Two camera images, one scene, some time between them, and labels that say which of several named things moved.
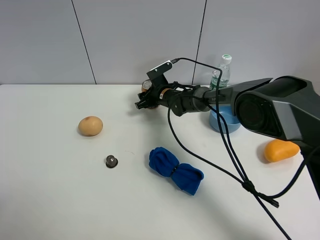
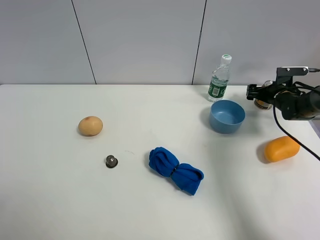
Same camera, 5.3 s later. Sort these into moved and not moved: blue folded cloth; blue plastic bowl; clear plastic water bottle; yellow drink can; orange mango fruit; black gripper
Moved: yellow drink can; black gripper
Not moved: blue folded cloth; clear plastic water bottle; blue plastic bowl; orange mango fruit
